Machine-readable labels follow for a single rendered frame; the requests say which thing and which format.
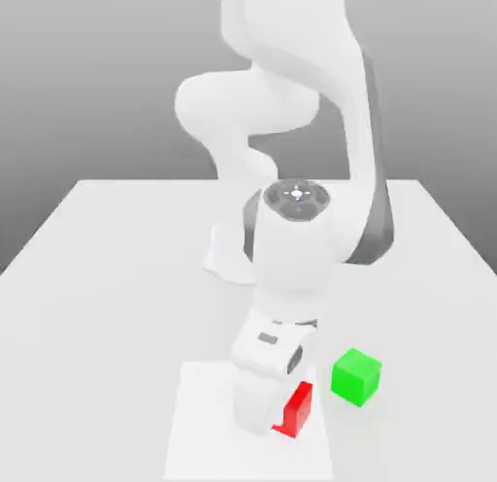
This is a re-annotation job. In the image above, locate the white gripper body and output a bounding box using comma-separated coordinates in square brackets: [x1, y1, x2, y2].
[231, 367, 297, 436]

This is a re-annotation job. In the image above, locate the small green cube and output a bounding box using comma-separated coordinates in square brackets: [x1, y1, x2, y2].
[330, 347, 383, 408]

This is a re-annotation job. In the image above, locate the small red cube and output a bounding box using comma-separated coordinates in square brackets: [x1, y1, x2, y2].
[271, 380, 315, 439]

